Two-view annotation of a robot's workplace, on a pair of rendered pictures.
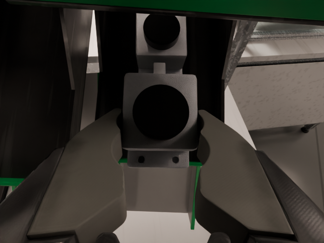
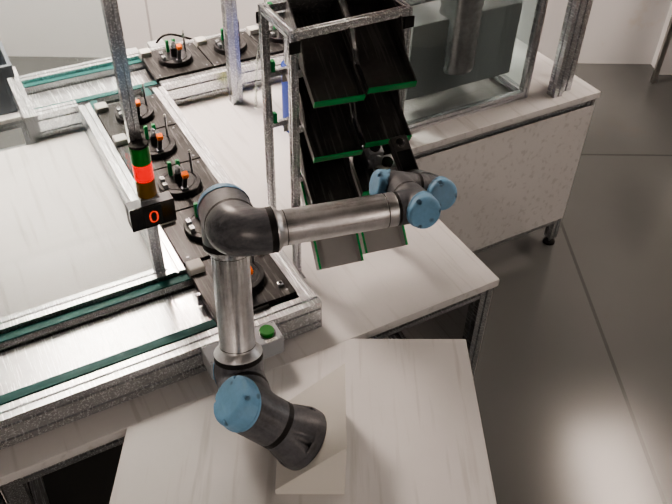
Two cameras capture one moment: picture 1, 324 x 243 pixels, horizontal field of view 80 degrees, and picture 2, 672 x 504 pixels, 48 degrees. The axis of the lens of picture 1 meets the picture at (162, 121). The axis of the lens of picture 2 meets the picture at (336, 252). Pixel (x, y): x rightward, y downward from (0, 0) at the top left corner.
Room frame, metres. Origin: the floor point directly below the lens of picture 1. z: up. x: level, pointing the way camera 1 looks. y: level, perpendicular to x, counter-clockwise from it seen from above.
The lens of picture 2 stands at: (-1.50, 0.59, 2.45)
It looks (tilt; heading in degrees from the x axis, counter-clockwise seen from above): 42 degrees down; 344
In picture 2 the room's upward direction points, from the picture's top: 1 degrees clockwise
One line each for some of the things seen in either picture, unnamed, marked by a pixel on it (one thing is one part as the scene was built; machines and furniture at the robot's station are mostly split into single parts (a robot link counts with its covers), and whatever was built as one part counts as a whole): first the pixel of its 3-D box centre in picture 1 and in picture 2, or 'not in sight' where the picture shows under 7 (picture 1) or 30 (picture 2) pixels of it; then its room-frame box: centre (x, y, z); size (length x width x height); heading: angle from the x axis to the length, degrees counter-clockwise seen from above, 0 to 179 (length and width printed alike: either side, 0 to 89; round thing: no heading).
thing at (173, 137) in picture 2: not in sight; (154, 138); (0.79, 0.59, 1.01); 0.24 x 0.24 x 0.13; 13
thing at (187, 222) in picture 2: not in sight; (205, 217); (0.31, 0.48, 1.01); 0.24 x 0.24 x 0.13; 13
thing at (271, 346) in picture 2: not in sight; (243, 349); (-0.17, 0.46, 0.93); 0.21 x 0.07 x 0.06; 103
